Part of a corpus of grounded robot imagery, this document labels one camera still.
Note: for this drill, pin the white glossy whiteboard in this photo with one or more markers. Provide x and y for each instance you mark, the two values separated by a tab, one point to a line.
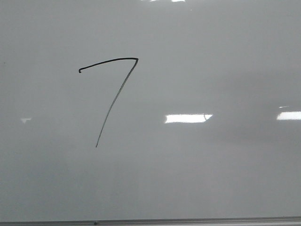
149	109

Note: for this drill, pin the grey aluminium whiteboard frame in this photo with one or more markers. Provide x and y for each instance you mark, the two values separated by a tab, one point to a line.
261	221

